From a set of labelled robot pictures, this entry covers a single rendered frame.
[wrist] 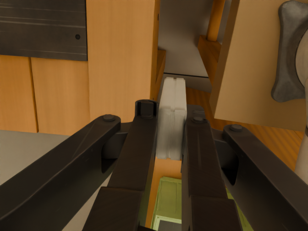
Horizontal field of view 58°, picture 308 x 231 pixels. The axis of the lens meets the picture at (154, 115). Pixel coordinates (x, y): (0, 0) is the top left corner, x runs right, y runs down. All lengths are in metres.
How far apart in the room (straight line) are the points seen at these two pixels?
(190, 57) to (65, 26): 0.97
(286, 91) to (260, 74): 0.06
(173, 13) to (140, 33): 0.90
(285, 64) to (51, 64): 0.49
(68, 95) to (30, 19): 0.18
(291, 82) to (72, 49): 0.44
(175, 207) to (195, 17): 1.01
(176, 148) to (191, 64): 1.37
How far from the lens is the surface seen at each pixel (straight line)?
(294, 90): 0.58
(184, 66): 1.52
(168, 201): 0.75
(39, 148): 1.91
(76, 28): 0.62
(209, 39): 1.26
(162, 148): 0.15
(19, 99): 0.74
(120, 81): 0.62
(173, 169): 0.82
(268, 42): 0.57
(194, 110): 0.17
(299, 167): 0.49
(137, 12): 0.59
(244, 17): 0.56
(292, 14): 0.56
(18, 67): 0.72
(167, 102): 0.15
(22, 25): 0.67
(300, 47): 0.52
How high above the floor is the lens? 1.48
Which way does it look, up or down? 68 degrees down
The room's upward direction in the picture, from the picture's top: 167 degrees counter-clockwise
